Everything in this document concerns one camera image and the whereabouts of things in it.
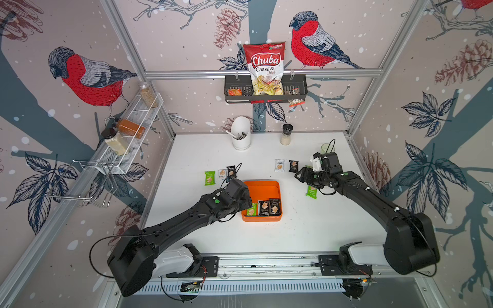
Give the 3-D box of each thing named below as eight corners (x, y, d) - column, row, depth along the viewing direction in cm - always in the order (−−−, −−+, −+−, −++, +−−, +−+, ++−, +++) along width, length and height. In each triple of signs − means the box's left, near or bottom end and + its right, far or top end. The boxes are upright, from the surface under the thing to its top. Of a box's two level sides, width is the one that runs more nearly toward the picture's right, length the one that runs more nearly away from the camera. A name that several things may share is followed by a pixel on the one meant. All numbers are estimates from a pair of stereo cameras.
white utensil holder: (232, 151, 114) (230, 132, 102) (234, 135, 123) (232, 116, 111) (250, 151, 114) (250, 132, 102) (250, 134, 123) (250, 116, 111)
